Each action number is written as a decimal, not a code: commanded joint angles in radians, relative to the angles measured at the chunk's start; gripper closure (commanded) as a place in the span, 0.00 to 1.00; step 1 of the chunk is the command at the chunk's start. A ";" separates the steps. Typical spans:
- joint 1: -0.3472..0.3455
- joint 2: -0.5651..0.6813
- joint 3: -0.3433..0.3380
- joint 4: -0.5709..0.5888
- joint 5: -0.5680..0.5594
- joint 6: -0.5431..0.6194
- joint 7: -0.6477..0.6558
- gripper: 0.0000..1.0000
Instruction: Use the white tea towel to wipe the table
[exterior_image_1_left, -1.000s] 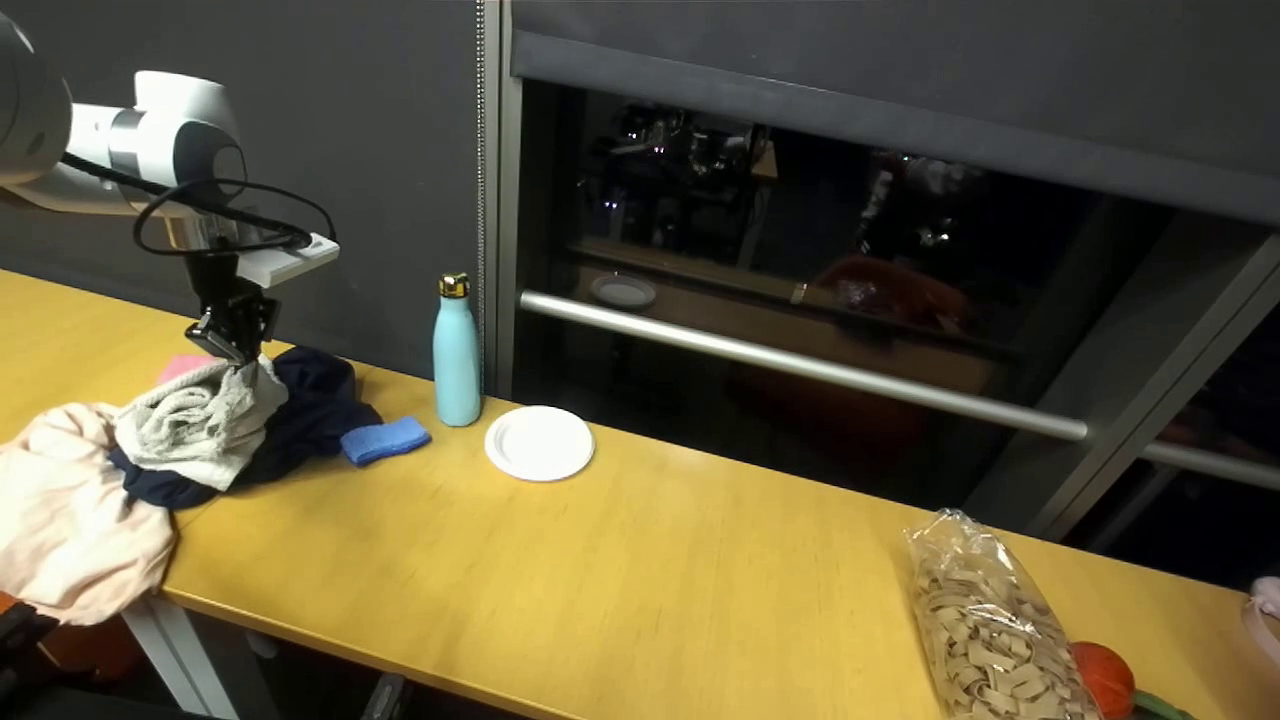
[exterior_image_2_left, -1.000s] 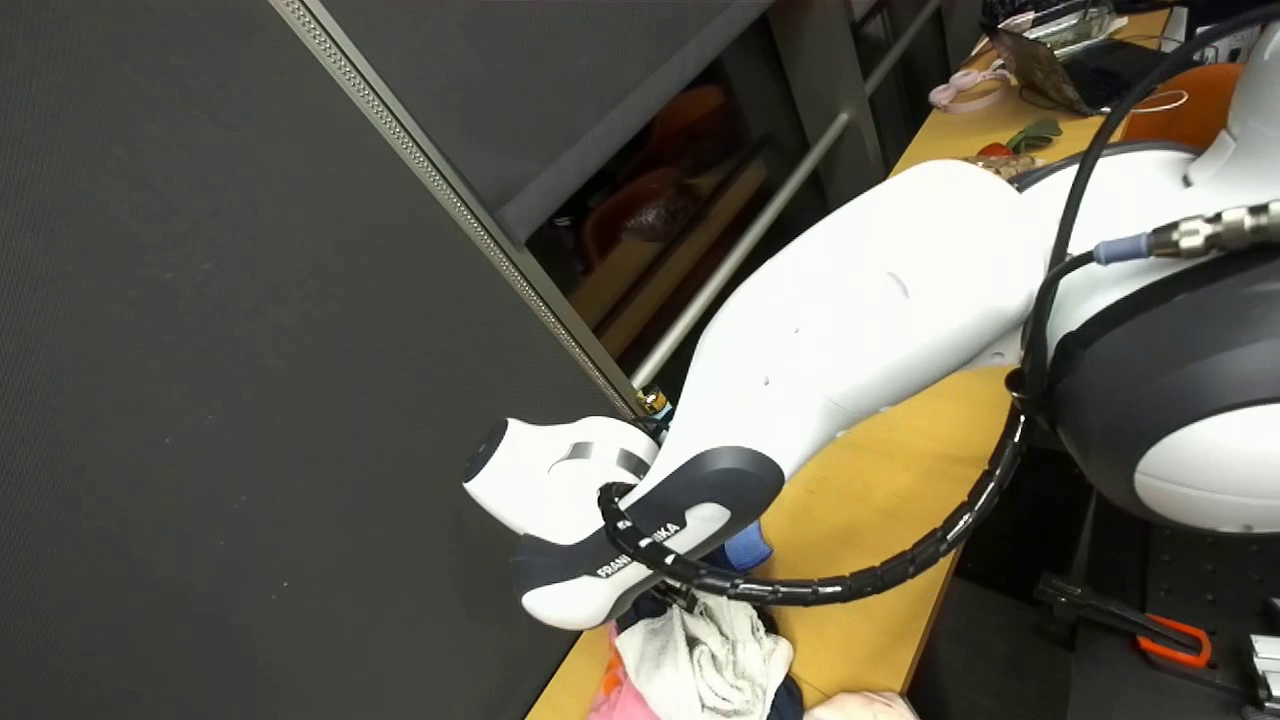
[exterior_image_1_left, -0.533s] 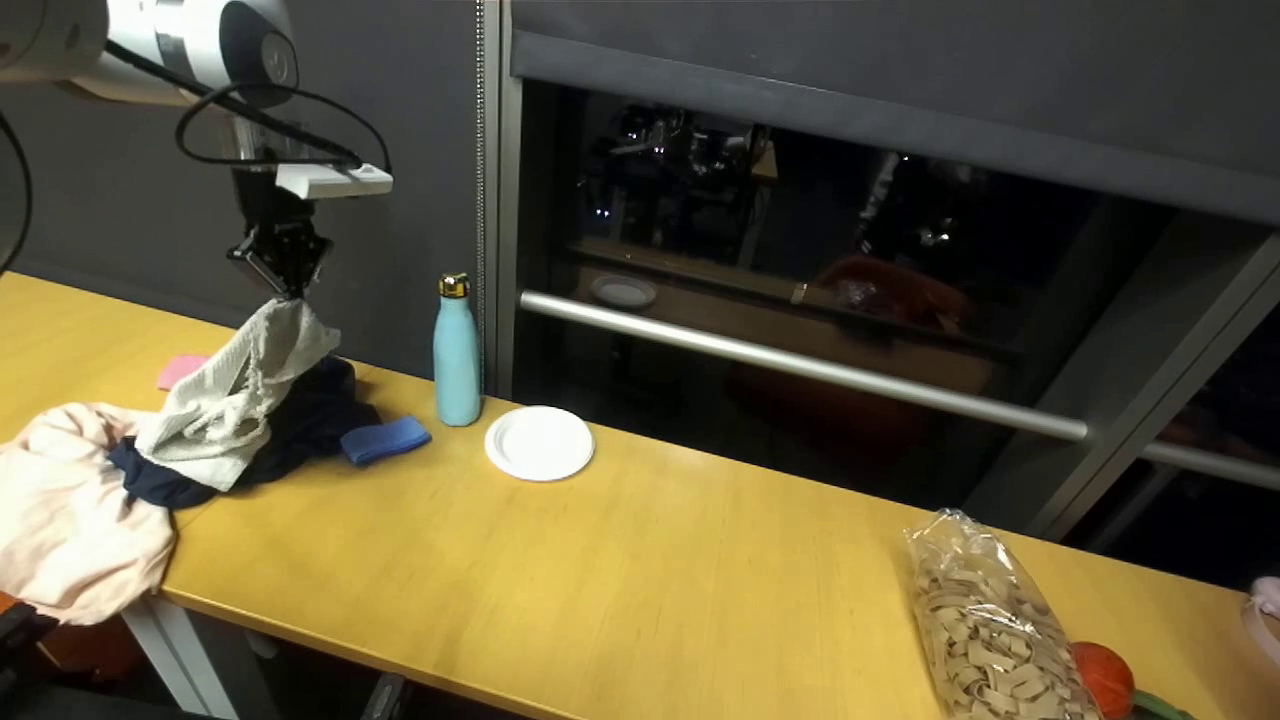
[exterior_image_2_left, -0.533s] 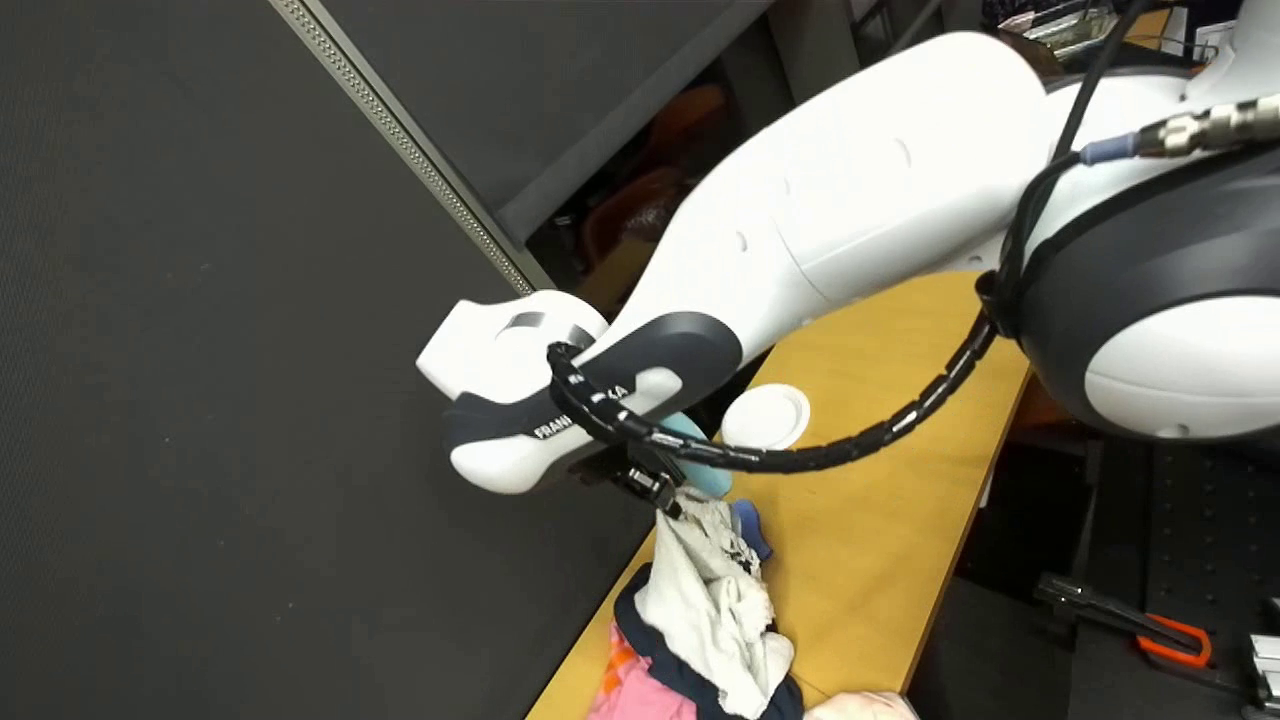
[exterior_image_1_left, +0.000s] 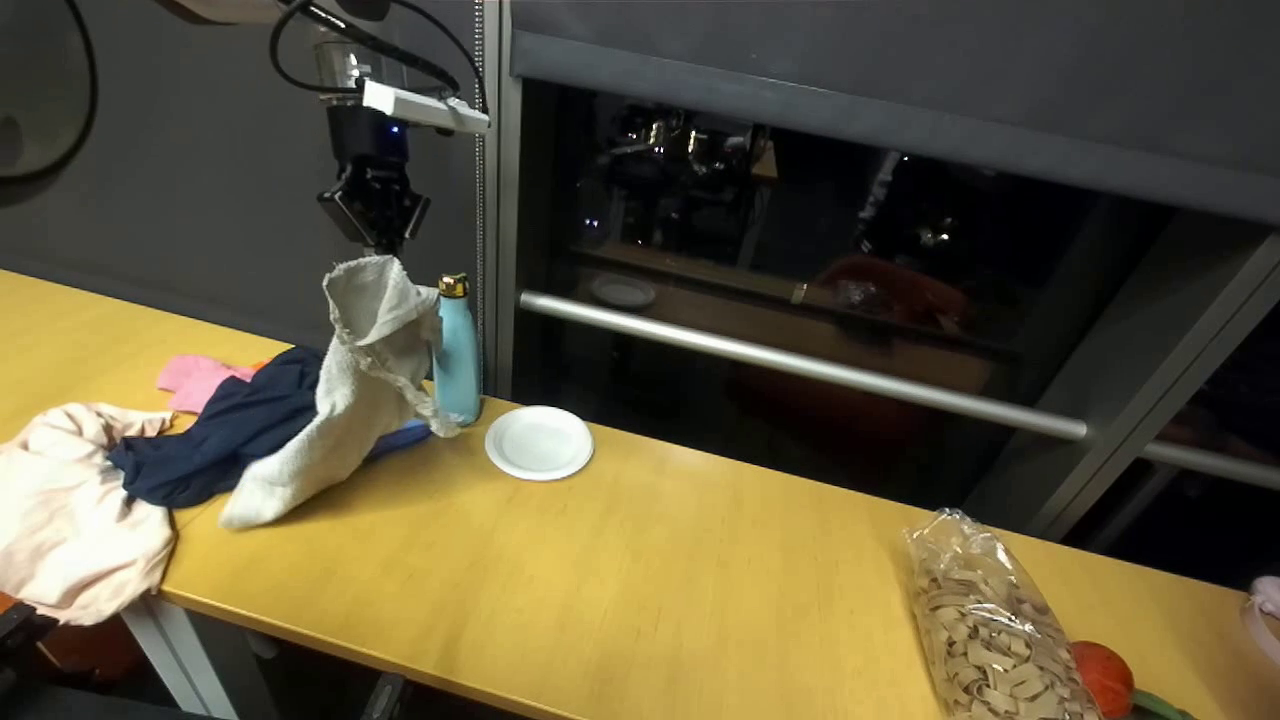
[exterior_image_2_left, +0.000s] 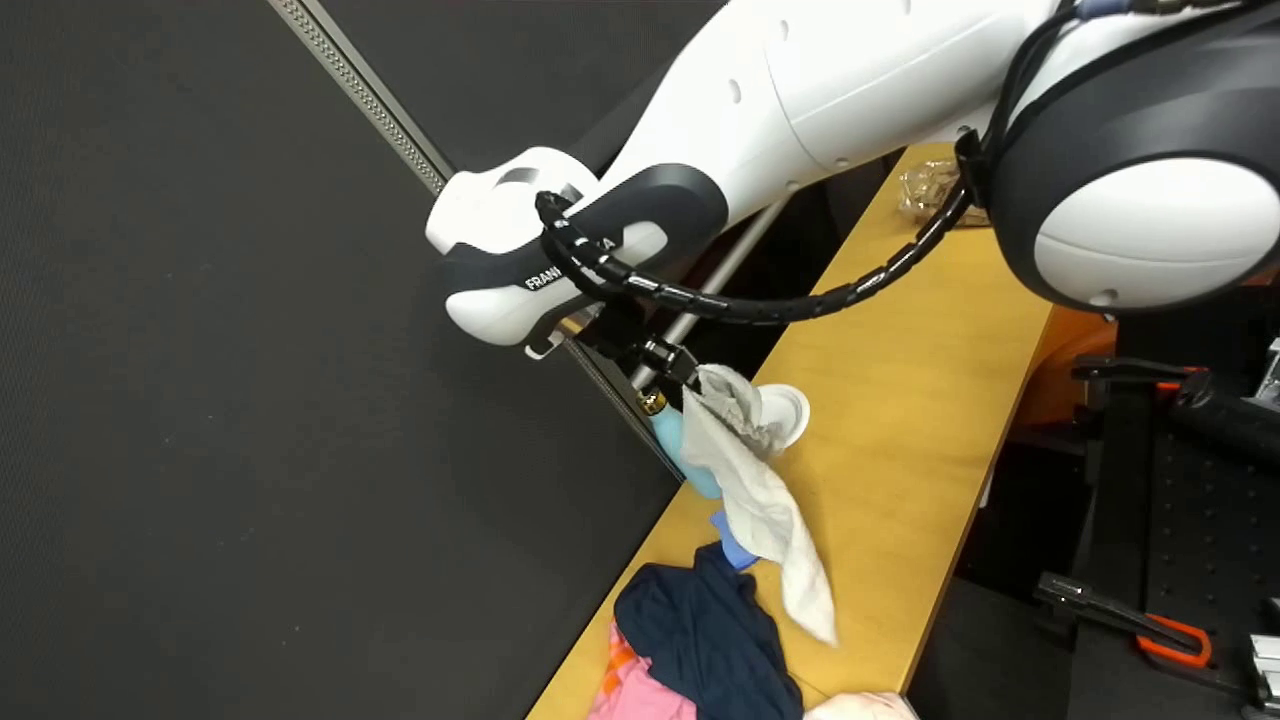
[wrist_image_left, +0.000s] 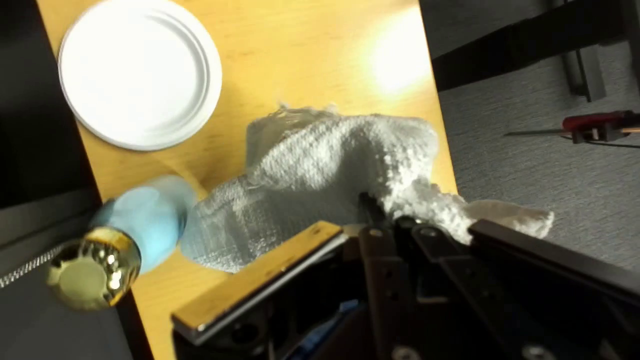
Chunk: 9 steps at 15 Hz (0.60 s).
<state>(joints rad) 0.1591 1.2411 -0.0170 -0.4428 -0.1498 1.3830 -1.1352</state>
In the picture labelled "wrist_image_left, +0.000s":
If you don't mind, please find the black furniture beam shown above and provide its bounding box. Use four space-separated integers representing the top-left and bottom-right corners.
430 0 640 95

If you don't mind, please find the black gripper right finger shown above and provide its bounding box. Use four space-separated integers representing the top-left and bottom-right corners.
392 217 640 360

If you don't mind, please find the light blue gold-capped bottle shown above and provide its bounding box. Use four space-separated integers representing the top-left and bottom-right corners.
43 175 202 314

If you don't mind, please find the red handled tool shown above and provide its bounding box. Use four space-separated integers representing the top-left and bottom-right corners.
501 109 640 150

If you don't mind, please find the white tea towel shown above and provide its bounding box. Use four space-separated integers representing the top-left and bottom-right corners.
177 102 555 277

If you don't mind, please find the white paper plate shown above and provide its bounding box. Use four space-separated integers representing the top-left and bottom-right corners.
56 0 225 155

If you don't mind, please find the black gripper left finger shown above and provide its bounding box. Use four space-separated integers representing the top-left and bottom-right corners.
170 191 405 360

